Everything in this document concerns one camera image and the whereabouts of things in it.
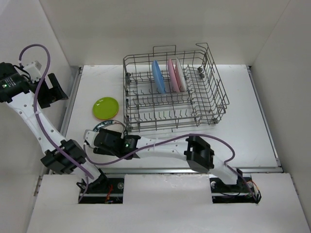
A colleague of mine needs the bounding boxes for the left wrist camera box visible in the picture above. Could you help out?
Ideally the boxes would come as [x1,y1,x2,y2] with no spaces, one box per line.
[24,61,42,83]

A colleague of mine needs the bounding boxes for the plain white plate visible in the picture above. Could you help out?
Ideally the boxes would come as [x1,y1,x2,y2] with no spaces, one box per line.
[175,58,187,92]

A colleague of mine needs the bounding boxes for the pink plate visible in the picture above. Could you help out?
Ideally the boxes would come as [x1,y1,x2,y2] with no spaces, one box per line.
[167,59,180,93]

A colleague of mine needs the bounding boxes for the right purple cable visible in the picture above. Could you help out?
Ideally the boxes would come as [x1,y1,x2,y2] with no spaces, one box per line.
[82,133,258,203]

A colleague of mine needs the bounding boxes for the lime green plate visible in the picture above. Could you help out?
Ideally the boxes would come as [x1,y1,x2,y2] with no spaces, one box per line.
[92,97,119,115]

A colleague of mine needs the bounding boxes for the blue plate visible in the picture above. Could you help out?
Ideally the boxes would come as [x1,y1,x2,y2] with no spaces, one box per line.
[152,60,166,94]

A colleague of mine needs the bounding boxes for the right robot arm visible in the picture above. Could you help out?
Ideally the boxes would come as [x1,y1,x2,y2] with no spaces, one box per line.
[84,129,243,191]

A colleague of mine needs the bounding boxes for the left aluminium rail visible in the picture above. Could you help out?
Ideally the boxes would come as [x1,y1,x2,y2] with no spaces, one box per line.
[57,66,84,137]

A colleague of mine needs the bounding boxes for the front aluminium rail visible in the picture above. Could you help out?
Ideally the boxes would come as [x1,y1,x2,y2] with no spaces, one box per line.
[102,166,283,174]

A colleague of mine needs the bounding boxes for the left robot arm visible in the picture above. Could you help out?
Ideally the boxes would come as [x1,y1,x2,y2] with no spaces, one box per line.
[0,62,109,193]

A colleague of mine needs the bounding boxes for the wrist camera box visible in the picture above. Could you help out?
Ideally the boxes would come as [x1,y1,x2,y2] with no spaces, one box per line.
[24,61,42,83]
[83,130,99,149]

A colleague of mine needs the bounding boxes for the grey wire dish rack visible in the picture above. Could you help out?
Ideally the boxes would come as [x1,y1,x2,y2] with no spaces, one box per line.
[123,43,229,132]

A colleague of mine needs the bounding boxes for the white plate orange sunburst pattern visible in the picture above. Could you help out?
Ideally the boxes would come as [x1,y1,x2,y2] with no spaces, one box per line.
[93,120,128,137]

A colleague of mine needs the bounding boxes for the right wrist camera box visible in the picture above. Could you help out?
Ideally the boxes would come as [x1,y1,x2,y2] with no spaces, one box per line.
[83,130,99,149]

